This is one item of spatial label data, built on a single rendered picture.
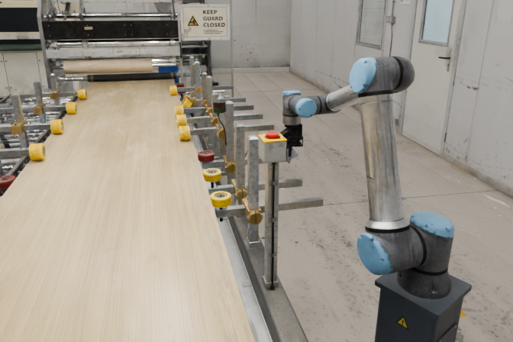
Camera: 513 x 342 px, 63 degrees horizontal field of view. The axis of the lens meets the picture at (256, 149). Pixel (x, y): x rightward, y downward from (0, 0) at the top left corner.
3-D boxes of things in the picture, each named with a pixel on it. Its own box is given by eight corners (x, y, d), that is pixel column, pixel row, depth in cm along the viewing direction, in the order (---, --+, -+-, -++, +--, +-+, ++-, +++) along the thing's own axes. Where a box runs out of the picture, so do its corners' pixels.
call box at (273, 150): (279, 156, 132) (280, 132, 129) (286, 164, 125) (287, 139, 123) (258, 158, 130) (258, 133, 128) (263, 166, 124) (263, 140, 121)
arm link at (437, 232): (458, 267, 151) (466, 224, 146) (420, 277, 146) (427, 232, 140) (427, 246, 165) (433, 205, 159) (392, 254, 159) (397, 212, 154)
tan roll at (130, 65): (205, 69, 429) (204, 56, 425) (207, 70, 418) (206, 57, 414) (54, 73, 398) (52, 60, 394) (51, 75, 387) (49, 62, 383)
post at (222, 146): (226, 179, 238) (224, 95, 223) (227, 182, 235) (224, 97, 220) (220, 179, 238) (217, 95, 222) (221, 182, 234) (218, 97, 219)
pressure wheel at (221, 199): (218, 214, 169) (217, 188, 165) (235, 218, 165) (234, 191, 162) (207, 223, 162) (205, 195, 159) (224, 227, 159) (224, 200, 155)
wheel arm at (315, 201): (320, 204, 174) (321, 195, 173) (323, 208, 171) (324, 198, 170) (215, 216, 165) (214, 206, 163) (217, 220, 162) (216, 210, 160)
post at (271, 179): (275, 279, 145) (277, 156, 130) (279, 288, 140) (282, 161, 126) (262, 281, 144) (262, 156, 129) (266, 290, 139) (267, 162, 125)
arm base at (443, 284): (413, 262, 172) (416, 240, 168) (459, 284, 158) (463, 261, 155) (386, 281, 160) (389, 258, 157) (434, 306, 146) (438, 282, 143)
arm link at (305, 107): (321, 98, 194) (309, 93, 205) (299, 99, 190) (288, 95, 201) (321, 117, 197) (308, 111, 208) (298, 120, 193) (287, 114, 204)
